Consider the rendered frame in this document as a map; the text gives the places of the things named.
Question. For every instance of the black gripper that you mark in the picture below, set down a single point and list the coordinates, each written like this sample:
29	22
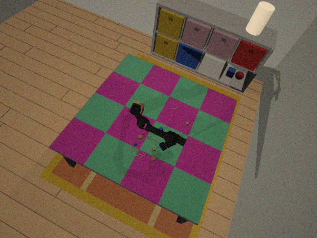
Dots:
165	145

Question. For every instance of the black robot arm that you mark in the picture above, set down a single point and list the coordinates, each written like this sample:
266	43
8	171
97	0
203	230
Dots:
170	137

